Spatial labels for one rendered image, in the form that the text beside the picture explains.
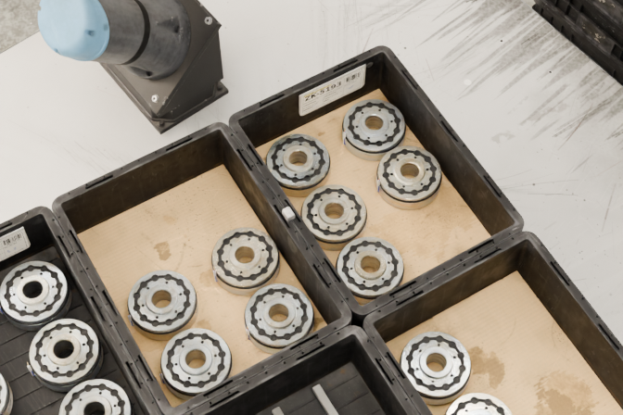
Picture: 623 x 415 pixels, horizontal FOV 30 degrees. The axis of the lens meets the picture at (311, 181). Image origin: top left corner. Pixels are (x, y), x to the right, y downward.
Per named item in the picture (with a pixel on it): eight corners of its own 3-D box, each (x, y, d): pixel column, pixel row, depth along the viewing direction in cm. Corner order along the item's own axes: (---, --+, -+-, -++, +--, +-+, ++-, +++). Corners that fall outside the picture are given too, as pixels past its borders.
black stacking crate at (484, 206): (229, 158, 192) (225, 119, 182) (381, 85, 200) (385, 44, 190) (354, 351, 175) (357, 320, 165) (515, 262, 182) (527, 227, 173)
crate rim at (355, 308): (224, 126, 184) (223, 118, 182) (385, 50, 192) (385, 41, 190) (357, 326, 166) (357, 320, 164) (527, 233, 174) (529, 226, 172)
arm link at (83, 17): (101, 76, 196) (42, 69, 184) (82, 4, 198) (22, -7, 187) (153, 48, 190) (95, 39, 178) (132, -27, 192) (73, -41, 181)
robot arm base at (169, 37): (110, 44, 208) (71, 38, 200) (153, -25, 203) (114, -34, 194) (159, 96, 202) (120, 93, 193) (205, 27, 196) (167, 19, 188)
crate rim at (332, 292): (49, 208, 176) (46, 201, 174) (224, 126, 184) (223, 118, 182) (169, 428, 158) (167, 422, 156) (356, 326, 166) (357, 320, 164)
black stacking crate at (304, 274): (62, 239, 184) (49, 203, 175) (227, 159, 192) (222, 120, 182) (176, 449, 167) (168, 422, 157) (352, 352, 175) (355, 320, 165)
